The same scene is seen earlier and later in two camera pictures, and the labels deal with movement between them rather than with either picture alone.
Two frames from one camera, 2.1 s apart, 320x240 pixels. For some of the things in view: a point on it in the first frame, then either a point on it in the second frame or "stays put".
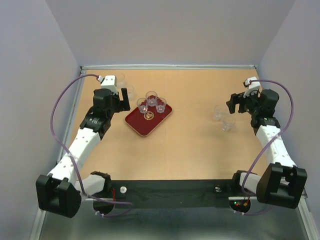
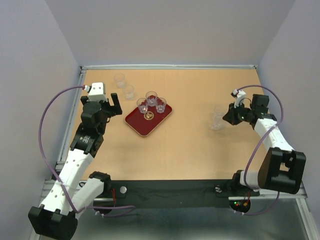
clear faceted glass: (160, 103) stays put
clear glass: (130, 88) stays put
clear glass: (143, 105) stays put
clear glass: (227, 123) → (217, 124)
